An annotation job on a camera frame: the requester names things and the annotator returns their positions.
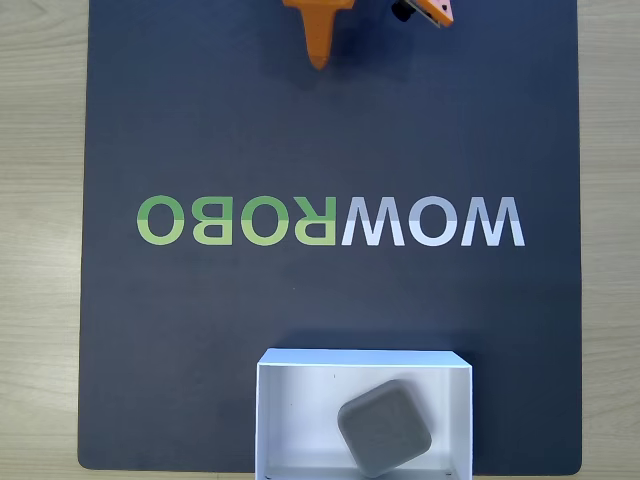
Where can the grey square usb device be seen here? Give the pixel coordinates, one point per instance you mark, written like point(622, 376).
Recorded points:
point(385, 427)

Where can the white cardboard box bin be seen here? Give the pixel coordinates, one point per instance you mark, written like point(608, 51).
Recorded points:
point(295, 425)

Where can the dark mat with WOWROBO logo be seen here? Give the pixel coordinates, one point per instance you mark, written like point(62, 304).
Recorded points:
point(200, 310)

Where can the orange wrist camera box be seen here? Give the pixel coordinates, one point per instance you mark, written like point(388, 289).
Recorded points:
point(435, 10)

